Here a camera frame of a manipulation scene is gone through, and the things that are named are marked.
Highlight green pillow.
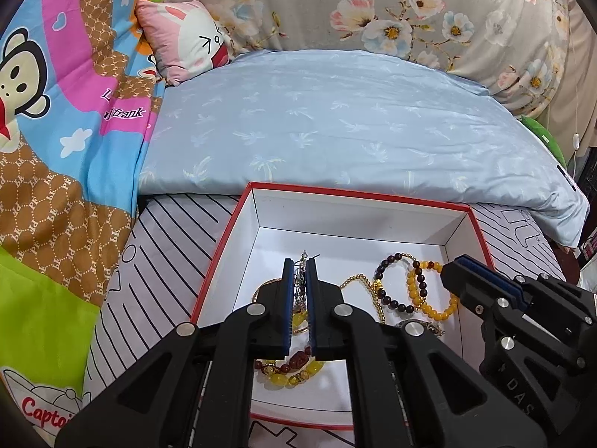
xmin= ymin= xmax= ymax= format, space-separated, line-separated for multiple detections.
xmin=520 ymin=116 xmax=567 ymax=169

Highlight dark cloth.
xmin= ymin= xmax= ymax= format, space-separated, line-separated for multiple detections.
xmin=555 ymin=243 xmax=582 ymax=290

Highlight amber bracelet with carved bead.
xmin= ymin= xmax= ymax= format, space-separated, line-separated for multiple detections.
xmin=254 ymin=348 xmax=327 ymax=389

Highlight light blue pillow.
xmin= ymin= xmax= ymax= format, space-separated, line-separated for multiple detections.
xmin=139 ymin=49 xmax=591 ymax=248

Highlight cartoon monkey printed blanket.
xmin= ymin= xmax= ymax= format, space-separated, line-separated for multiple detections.
xmin=0 ymin=0 xmax=173 ymax=448

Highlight yellow bead bracelet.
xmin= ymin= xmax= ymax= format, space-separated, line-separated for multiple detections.
xmin=406 ymin=261 xmax=460 ymax=323

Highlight red jewelry box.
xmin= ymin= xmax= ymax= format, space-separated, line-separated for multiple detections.
xmin=190 ymin=182 xmax=495 ymax=431

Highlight striped grey bed sheet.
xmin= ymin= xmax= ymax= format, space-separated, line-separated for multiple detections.
xmin=81 ymin=193 xmax=567 ymax=448

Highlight grey floral quilt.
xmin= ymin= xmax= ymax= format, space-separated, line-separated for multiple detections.
xmin=163 ymin=0 xmax=572 ymax=119

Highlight white cable with switch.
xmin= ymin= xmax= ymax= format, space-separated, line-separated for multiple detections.
xmin=562 ymin=9 xmax=584 ymax=155

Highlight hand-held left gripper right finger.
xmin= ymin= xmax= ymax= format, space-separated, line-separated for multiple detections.
xmin=305 ymin=258 xmax=547 ymax=448

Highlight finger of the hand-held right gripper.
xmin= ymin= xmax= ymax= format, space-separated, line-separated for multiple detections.
xmin=513 ymin=273 xmax=597 ymax=325
xmin=441 ymin=254 xmax=588 ymax=373

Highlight gold bangle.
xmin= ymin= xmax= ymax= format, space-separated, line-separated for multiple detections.
xmin=252 ymin=279 xmax=283 ymax=304

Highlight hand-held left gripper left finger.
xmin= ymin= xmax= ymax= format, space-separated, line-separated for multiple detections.
xmin=53 ymin=258 xmax=294 ymax=448

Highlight dark bead bracelet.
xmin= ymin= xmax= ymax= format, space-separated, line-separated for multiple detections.
xmin=373 ymin=252 xmax=427 ymax=313

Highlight gold bead necklace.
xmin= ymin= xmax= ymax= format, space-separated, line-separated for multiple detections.
xmin=340 ymin=274 xmax=388 ymax=325

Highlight pink bunny pillow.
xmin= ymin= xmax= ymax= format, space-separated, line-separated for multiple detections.
xmin=135 ymin=0 xmax=231 ymax=87

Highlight dark hanging clothes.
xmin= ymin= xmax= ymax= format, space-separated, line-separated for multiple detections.
xmin=581 ymin=148 xmax=597 ymax=188

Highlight beige hanging garment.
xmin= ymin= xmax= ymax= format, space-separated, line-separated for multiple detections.
xmin=548 ymin=0 xmax=597 ymax=159

